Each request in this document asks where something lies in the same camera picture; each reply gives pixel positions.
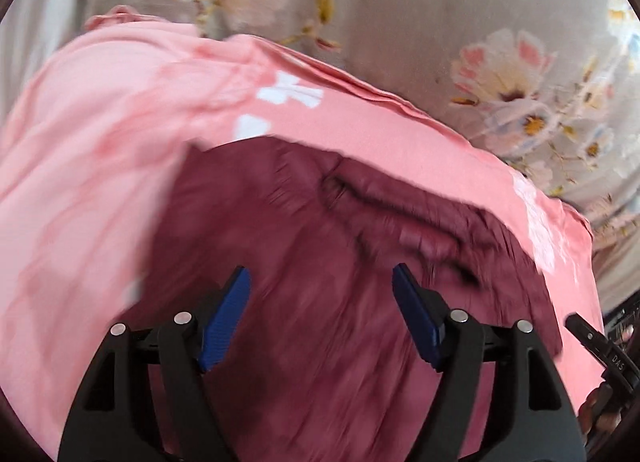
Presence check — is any grey floral bed sheet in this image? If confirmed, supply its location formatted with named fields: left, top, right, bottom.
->
left=75, top=0, right=640, bottom=253

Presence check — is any white satin curtain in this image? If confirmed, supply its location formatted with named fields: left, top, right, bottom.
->
left=0, top=0, right=96, bottom=128

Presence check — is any person's right hand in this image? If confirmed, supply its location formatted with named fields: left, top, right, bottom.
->
left=579, top=382, right=628, bottom=444

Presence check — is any pink fleece blanket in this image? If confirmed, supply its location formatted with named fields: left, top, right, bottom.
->
left=0, top=4, right=608, bottom=462

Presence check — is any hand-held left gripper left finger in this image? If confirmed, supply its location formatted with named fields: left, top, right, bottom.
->
left=56, top=266, right=252, bottom=462

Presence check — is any maroon quilted jacket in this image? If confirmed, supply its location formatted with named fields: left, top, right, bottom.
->
left=132, top=134, right=566, bottom=462

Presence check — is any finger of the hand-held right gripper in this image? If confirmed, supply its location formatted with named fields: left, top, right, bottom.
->
left=566, top=313, right=613, bottom=368

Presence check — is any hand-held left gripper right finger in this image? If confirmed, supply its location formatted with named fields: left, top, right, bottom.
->
left=391, top=263, right=587, bottom=462

